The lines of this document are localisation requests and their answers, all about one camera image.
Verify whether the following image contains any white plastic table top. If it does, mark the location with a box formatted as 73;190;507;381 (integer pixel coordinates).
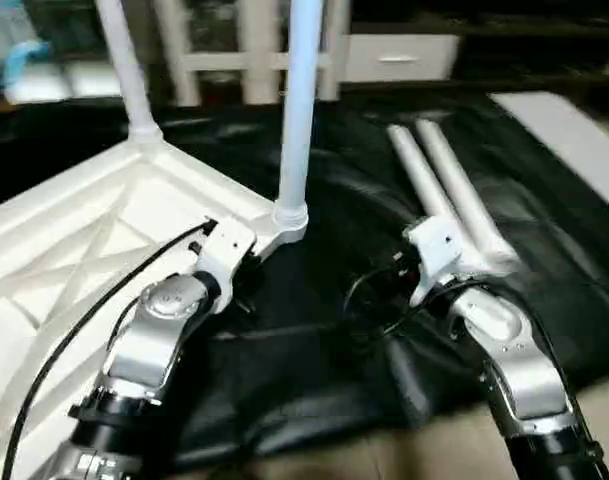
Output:
0;122;311;461

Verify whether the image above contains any white plastic table leg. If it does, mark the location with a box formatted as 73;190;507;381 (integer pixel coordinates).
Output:
386;122;463;233
272;0;325;233
92;0;165;143
414;118;519;269

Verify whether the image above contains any black work mat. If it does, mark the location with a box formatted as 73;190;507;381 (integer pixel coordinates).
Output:
0;85;609;471

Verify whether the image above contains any white low drawer unit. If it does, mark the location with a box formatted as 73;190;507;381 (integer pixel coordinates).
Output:
340;34;461;85

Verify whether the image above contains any white sheet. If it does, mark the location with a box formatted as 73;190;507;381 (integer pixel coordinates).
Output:
488;90;609;217

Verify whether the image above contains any white glass-door cabinet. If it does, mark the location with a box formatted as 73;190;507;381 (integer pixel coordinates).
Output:
152;0;351;107

